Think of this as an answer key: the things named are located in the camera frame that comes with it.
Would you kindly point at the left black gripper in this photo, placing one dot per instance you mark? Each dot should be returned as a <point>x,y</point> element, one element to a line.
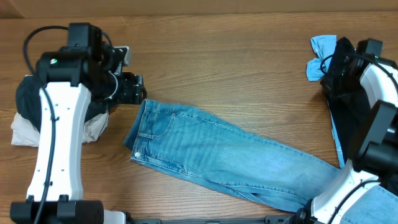
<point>131,85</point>

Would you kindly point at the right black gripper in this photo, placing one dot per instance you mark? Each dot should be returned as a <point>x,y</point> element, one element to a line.
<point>327,82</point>

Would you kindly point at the light blue denim jeans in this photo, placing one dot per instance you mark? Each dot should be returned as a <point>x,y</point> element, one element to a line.
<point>193,145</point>

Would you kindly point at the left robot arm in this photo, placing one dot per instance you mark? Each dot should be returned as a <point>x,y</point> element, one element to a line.
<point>88,69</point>

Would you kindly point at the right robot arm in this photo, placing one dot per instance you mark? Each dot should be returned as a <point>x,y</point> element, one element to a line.
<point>332,204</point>

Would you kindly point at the black garment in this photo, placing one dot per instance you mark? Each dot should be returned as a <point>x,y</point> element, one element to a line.
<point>348,118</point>

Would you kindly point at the light blue shirt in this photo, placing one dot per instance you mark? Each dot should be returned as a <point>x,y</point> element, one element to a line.
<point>323,46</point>

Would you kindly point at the dark navy folded shirt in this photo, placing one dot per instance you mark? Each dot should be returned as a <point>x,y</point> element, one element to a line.
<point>29,105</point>

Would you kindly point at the white crumpled cloth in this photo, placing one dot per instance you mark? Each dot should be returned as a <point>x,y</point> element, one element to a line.
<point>25,134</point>

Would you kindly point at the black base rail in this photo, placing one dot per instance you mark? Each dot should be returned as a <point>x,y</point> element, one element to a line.
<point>269,219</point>

